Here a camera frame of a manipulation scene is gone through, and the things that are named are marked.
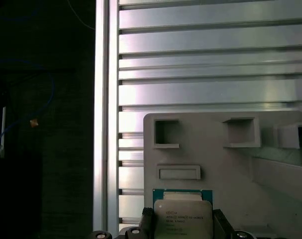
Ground grey plastic parts rack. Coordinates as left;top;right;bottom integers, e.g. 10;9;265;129
143;109;302;239

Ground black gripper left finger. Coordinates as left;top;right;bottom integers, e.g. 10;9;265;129
90;207;155;239

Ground thin blue cable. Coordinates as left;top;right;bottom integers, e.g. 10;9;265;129
0;72;56;150

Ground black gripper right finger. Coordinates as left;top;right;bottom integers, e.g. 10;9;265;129
212;208;253;239

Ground white upright strip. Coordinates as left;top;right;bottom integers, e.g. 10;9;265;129
0;106;6;158

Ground thin white cable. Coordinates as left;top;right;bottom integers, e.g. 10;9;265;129
69;0;96;30

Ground silver green CPU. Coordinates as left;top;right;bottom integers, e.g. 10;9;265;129
152;188;214;239

